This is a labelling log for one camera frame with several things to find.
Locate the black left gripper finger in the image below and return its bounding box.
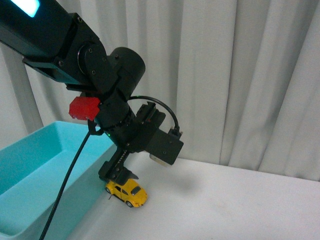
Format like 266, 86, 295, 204
119, 168, 139, 185

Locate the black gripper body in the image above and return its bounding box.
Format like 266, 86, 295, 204
98, 101, 166, 183

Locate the yellow beetle toy car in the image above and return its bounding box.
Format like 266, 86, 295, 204
105, 178, 148, 208

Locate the red plastic clip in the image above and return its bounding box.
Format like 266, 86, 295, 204
68, 96, 101, 121

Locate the turquoise plastic storage bin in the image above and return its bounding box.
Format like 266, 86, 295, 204
0, 121, 116, 240

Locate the grey pleated curtain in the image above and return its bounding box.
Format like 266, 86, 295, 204
0, 0, 320, 183

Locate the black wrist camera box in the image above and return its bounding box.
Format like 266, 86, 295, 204
145, 129, 184, 165

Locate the black cable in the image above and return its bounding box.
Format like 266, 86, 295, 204
38, 94, 185, 240

